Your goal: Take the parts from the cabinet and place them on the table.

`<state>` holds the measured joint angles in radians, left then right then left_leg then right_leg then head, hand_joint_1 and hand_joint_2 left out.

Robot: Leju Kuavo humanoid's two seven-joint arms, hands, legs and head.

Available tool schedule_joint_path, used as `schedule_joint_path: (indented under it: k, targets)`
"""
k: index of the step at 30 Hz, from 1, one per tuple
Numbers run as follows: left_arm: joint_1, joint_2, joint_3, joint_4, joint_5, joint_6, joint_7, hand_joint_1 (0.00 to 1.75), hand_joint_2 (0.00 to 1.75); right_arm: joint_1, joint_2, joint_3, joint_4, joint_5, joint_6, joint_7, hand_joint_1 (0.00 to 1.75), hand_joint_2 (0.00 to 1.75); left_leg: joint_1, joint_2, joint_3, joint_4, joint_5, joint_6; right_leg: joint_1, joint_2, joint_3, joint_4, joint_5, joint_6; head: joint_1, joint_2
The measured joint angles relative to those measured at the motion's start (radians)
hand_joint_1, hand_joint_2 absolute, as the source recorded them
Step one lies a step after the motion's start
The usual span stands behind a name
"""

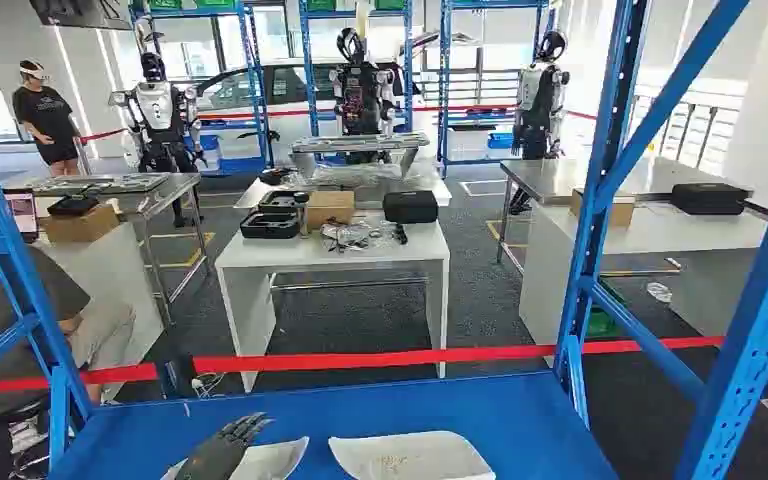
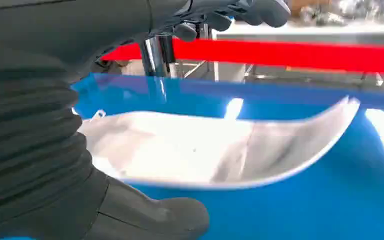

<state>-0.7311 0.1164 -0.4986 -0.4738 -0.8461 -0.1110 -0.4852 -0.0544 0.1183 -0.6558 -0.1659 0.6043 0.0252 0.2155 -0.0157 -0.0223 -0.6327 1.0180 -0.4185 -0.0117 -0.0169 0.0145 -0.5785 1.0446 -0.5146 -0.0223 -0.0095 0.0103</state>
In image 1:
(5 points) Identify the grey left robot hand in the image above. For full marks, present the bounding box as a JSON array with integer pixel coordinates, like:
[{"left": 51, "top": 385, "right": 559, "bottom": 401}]
[{"left": 174, "top": 412, "right": 275, "bottom": 480}]

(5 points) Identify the small white plastic tray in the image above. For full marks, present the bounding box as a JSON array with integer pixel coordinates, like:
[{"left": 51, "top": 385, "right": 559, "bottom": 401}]
[{"left": 160, "top": 436, "right": 310, "bottom": 480}]

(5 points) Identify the long red barrier tape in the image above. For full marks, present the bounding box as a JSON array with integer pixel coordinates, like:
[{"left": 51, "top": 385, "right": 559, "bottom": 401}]
[{"left": 0, "top": 329, "right": 768, "bottom": 397}]

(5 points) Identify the large white plastic tray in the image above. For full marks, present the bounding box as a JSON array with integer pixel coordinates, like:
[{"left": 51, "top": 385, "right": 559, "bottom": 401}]
[{"left": 328, "top": 430, "right": 497, "bottom": 480}]

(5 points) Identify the big blue steel shelf rack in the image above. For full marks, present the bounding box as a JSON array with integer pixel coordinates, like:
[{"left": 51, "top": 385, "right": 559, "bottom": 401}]
[{"left": 0, "top": 0, "right": 768, "bottom": 480}]

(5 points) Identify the open black foam case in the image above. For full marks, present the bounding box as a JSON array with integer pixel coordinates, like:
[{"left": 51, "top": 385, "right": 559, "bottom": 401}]
[{"left": 239, "top": 211, "right": 303, "bottom": 241}]

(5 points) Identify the black foam insert tray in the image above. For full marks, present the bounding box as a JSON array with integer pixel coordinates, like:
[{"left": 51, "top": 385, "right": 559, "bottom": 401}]
[{"left": 257, "top": 190, "right": 310, "bottom": 215}]

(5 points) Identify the cardboard box with device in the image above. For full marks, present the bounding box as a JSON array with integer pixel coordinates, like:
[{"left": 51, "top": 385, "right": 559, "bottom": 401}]
[{"left": 42, "top": 201, "right": 122, "bottom": 245}]

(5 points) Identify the seated person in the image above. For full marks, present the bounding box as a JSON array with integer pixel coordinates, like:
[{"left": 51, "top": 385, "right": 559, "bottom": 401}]
[{"left": 0, "top": 231, "right": 138, "bottom": 420}]

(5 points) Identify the steel table with tray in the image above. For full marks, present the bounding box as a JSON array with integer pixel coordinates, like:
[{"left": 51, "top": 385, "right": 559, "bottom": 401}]
[{"left": 2, "top": 172, "right": 214, "bottom": 327}]

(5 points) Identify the small cardboard box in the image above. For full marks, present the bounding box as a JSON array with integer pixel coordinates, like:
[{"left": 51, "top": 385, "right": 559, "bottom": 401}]
[{"left": 305, "top": 190, "right": 357, "bottom": 232}]

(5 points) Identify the black handheld device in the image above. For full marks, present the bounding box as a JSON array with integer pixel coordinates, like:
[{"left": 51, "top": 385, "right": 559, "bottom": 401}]
[{"left": 46, "top": 193, "right": 101, "bottom": 218}]

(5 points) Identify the flat metal parts tray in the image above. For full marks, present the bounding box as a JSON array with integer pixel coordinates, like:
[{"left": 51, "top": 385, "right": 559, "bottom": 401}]
[{"left": 30, "top": 172, "right": 171, "bottom": 196}]

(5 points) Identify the tablet screen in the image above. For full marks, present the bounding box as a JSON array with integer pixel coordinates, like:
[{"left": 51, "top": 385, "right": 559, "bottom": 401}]
[{"left": 2, "top": 190, "right": 41, "bottom": 244}]

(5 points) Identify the small black zip case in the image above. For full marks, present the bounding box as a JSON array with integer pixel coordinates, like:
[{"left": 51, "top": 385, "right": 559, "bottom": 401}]
[{"left": 382, "top": 190, "right": 440, "bottom": 225}]

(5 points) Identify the steel tray stand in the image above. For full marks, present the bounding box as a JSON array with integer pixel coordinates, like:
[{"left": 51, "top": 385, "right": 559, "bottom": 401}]
[{"left": 288, "top": 131, "right": 432, "bottom": 179}]

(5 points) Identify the white-chested humanoid robot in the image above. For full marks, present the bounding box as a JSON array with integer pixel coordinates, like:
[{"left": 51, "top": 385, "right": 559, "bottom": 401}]
[{"left": 108, "top": 51, "right": 210, "bottom": 228}]

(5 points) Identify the thin red barrier tape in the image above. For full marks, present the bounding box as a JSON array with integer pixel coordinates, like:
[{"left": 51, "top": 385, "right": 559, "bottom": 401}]
[{"left": 77, "top": 103, "right": 599, "bottom": 144}]

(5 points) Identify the white car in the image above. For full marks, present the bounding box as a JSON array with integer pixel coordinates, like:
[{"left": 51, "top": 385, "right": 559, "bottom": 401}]
[{"left": 193, "top": 58, "right": 438, "bottom": 167}]

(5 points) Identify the blue background shelf rack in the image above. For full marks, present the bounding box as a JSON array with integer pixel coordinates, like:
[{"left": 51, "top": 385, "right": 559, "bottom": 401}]
[
  {"left": 437, "top": 0, "right": 552, "bottom": 168},
  {"left": 128, "top": 0, "right": 277, "bottom": 176},
  {"left": 298, "top": 0, "right": 416, "bottom": 164}
]

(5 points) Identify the standing person with headset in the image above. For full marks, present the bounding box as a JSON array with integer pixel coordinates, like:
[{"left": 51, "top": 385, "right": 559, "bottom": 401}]
[{"left": 11, "top": 59, "right": 85, "bottom": 179}]

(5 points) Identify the black-chested humanoid robot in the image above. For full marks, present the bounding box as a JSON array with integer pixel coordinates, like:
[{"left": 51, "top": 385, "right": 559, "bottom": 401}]
[{"left": 328, "top": 27, "right": 403, "bottom": 165}]

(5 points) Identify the bare steel bench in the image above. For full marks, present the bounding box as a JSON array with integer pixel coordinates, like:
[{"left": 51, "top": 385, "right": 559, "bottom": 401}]
[{"left": 497, "top": 156, "right": 756, "bottom": 268}]

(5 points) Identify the flat cardboard box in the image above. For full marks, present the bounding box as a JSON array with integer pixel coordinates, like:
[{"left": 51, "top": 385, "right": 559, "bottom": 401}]
[{"left": 568, "top": 188, "right": 638, "bottom": 229}]

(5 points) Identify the silver-backed humanoid robot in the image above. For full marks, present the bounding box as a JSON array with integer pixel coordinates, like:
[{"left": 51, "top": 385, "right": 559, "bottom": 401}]
[{"left": 507, "top": 29, "right": 571, "bottom": 217}]

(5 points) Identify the long white table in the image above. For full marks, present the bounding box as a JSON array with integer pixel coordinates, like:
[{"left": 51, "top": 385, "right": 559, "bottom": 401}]
[{"left": 519, "top": 200, "right": 768, "bottom": 347}]

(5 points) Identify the large black carry case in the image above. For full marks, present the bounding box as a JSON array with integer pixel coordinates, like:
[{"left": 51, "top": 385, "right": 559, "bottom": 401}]
[{"left": 670, "top": 182, "right": 752, "bottom": 217}]

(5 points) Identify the white table with cables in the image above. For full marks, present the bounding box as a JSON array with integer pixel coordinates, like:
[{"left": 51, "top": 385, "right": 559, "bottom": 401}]
[{"left": 214, "top": 210, "right": 452, "bottom": 393}]

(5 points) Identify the heap of cables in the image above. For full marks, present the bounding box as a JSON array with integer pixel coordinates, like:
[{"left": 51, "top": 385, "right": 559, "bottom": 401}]
[{"left": 319, "top": 220, "right": 410, "bottom": 255}]

